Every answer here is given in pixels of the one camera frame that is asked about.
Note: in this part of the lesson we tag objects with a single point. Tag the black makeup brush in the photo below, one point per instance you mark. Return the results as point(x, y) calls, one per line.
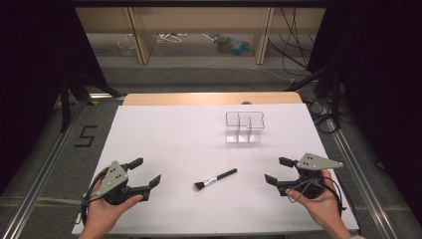
point(219, 177)

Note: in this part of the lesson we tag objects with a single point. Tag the clear plastic wrap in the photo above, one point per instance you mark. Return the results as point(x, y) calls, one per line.
point(126, 45)

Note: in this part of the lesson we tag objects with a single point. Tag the white table sheet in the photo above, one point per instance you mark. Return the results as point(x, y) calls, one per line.
point(182, 139)

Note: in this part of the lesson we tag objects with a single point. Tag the light wooden shelf unit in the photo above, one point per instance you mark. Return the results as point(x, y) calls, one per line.
point(139, 40)

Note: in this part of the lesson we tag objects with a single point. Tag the person's right hand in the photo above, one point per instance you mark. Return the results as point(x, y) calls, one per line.
point(323, 209)

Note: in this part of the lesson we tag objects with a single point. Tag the dark curtain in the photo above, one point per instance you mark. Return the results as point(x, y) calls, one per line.
point(26, 83)
point(381, 83)

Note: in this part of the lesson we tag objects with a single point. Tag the colourful plastic bag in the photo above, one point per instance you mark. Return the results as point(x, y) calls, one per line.
point(234, 46)

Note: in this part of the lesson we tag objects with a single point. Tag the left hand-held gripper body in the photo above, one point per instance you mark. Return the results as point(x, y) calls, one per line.
point(112, 179)

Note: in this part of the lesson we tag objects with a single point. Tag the black stand legs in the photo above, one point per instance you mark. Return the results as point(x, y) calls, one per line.
point(65, 106)
point(335, 99)

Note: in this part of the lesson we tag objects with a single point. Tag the short metal rail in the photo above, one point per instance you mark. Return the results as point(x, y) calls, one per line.
point(103, 96)

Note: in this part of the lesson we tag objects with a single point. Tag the person's left hand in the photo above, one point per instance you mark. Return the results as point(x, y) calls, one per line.
point(103, 215)

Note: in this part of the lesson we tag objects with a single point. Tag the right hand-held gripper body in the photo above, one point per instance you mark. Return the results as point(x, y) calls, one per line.
point(312, 162)

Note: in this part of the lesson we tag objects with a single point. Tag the clear acrylic organizer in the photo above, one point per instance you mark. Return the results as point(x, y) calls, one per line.
point(239, 126)

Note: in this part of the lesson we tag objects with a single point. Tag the long metal floor rail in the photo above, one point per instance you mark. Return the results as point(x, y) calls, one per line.
point(365, 189)
point(33, 195)

